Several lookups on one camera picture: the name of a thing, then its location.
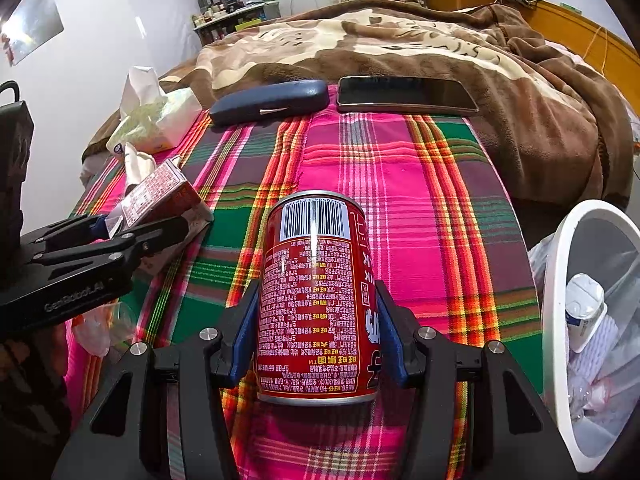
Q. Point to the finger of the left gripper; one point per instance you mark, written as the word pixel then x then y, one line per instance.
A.
pixel 128 245
pixel 68 233

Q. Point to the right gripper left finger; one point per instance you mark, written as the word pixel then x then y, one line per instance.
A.
pixel 124 434

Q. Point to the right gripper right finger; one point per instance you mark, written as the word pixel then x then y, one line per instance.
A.
pixel 511 434

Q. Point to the red white milk carton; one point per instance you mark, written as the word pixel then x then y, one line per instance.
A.
pixel 164 213

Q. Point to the red drink can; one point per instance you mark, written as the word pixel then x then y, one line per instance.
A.
pixel 318 328

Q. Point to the white paper cup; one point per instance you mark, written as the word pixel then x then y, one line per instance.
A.
pixel 138 166

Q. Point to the white trash bin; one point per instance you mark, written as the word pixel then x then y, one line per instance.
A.
pixel 593 396

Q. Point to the soft tissue pack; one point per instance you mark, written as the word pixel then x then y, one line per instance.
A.
pixel 152 120

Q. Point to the white bottle in bin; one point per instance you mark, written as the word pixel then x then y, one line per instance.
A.
pixel 585 309

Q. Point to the pink plaid bed sheet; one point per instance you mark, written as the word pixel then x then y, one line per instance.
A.
pixel 442 236

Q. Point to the dark blue glasses case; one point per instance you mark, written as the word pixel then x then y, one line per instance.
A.
pixel 282 100

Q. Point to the black smartphone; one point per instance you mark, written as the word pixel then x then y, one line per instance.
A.
pixel 404 95

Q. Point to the brown beige fleece blanket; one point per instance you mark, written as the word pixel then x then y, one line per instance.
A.
pixel 557 130

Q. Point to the wooden headboard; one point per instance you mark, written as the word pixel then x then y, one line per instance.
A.
pixel 603 50

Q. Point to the silver wall poster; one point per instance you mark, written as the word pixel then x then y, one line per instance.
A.
pixel 31 25

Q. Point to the cluttered wall shelf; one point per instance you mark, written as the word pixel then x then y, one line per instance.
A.
pixel 215 26

